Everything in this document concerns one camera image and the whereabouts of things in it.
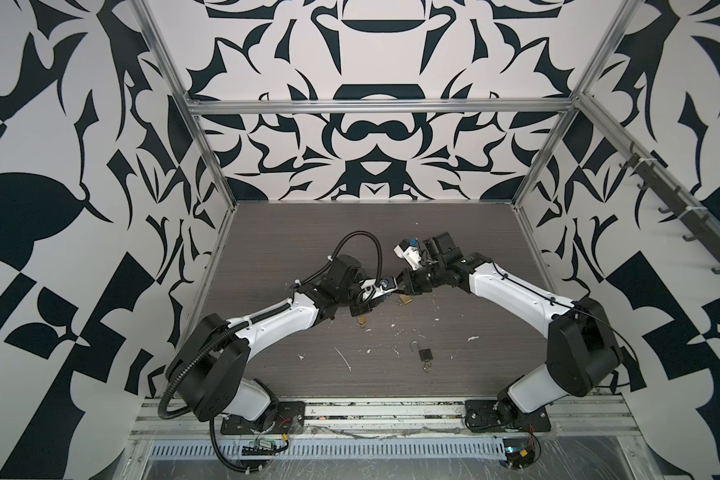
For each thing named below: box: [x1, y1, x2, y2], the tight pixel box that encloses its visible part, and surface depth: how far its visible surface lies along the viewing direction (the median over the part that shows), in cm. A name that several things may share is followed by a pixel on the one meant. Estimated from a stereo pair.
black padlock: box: [410, 340, 433, 362], surface depth 86 cm
